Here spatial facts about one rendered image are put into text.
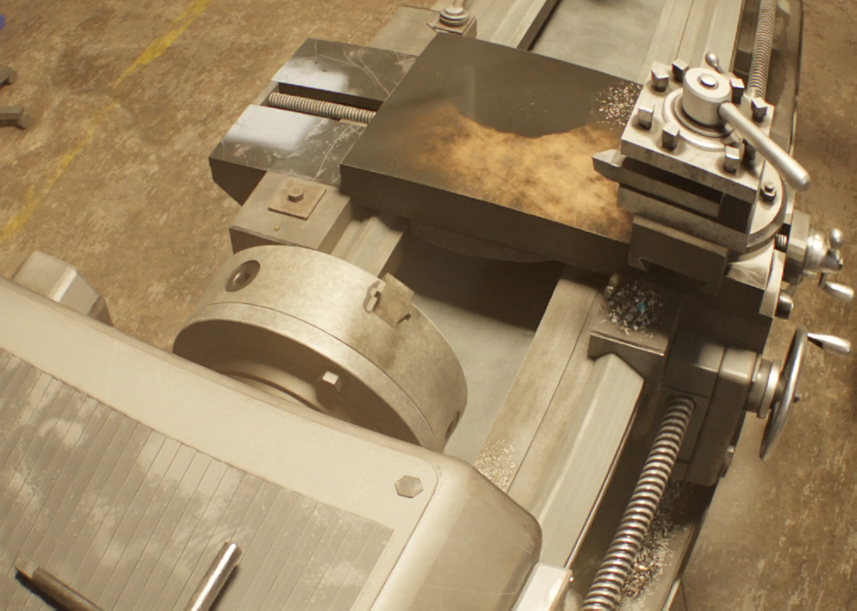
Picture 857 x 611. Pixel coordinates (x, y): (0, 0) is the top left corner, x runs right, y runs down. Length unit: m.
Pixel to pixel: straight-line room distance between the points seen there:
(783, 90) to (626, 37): 0.65
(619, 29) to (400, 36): 0.50
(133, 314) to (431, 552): 1.99
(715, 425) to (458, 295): 0.41
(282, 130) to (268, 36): 1.74
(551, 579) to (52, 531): 0.33
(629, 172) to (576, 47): 0.81
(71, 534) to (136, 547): 0.05
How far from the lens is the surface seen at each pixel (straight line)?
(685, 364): 1.41
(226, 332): 0.93
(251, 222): 1.46
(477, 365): 1.49
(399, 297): 0.96
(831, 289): 1.55
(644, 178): 1.20
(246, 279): 0.96
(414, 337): 0.93
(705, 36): 1.88
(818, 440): 2.39
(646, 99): 1.23
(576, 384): 1.34
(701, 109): 1.17
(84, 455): 0.70
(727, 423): 1.49
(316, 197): 1.47
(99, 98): 3.28
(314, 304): 0.91
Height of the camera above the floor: 1.90
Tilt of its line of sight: 49 degrees down
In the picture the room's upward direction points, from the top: 2 degrees counter-clockwise
